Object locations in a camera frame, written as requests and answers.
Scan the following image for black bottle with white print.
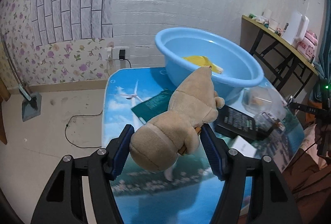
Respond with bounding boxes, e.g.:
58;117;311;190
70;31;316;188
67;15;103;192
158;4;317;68
216;105;275;140

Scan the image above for yellow top desk black legs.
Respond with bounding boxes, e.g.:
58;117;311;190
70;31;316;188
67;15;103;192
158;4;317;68
242;15;320;90

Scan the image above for beige plush toy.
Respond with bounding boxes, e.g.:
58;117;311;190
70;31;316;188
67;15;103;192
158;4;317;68
129;66;225;182

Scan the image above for thin black floor cable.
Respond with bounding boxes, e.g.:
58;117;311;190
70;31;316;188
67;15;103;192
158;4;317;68
65;110;104;149

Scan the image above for pink cartoon box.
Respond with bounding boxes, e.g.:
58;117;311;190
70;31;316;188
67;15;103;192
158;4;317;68
296;29;318;62

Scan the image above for dark green packet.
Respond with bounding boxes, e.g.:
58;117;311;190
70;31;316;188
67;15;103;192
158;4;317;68
131;88;176;125

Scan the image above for yellow cloth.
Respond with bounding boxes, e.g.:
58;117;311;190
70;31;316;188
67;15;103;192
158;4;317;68
181;56;224;75

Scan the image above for light blue plastic basin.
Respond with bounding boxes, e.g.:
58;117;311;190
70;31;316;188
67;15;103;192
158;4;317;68
155;28;265;100

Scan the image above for teal curtain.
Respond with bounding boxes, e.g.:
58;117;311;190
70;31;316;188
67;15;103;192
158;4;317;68
312;0;331;85

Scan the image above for brown wooden door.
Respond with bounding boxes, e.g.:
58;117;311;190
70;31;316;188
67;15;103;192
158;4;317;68
0;77;11;145

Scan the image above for small white box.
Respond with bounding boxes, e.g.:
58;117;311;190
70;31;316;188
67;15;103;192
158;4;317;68
230;135;258;158

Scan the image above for brown patterned blanket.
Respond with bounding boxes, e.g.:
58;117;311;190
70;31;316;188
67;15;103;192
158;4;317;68
282;126;331;217

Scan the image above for clear plastic box of sticks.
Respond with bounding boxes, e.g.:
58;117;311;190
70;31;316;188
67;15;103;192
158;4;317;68
243;87;287;113

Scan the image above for grey dustpan with metal handle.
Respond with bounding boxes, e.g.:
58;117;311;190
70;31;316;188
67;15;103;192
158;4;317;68
0;31;42;122

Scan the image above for white appliance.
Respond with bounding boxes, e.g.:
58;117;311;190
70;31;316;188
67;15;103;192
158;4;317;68
281;12;309;45

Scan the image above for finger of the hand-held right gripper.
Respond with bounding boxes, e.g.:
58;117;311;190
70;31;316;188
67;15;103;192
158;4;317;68
287;96;331;117

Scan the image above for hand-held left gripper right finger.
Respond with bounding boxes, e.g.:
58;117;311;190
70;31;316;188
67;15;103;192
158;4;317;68
200;124;303;224

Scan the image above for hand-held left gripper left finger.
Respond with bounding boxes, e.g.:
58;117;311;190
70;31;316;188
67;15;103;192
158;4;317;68
31;124;135;224

